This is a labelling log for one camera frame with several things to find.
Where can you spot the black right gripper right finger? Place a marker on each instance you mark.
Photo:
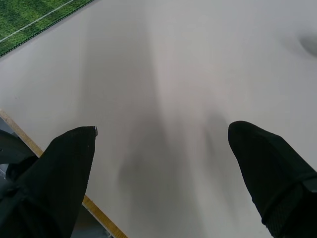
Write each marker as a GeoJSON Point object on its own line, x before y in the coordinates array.
{"type": "Point", "coordinates": [272, 173]}

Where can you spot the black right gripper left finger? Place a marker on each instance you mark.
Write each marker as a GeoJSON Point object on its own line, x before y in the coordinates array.
{"type": "Point", "coordinates": [54, 178]}

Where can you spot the green turf mat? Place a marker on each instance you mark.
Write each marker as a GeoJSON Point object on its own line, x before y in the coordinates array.
{"type": "Point", "coordinates": [29, 22]}

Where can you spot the dark rounded robot body part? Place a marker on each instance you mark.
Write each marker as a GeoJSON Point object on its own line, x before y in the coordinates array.
{"type": "Point", "coordinates": [12, 148]}

